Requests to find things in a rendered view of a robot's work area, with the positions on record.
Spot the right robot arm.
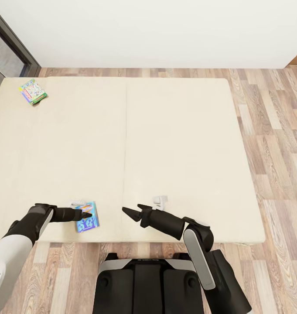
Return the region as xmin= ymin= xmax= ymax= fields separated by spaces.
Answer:
xmin=122 ymin=195 xmax=255 ymax=314

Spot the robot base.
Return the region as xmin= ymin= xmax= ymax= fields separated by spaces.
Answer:
xmin=92 ymin=253 xmax=204 ymax=314

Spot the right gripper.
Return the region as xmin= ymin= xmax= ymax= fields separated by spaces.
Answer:
xmin=122 ymin=204 xmax=172 ymax=234

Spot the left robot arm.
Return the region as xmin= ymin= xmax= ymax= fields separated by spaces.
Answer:
xmin=0 ymin=198 xmax=92 ymax=312

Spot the board game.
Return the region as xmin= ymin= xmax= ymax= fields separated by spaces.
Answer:
xmin=75 ymin=201 xmax=99 ymax=233
xmin=18 ymin=79 xmax=47 ymax=106

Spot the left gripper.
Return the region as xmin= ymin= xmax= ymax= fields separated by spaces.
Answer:
xmin=60 ymin=207 xmax=92 ymax=222

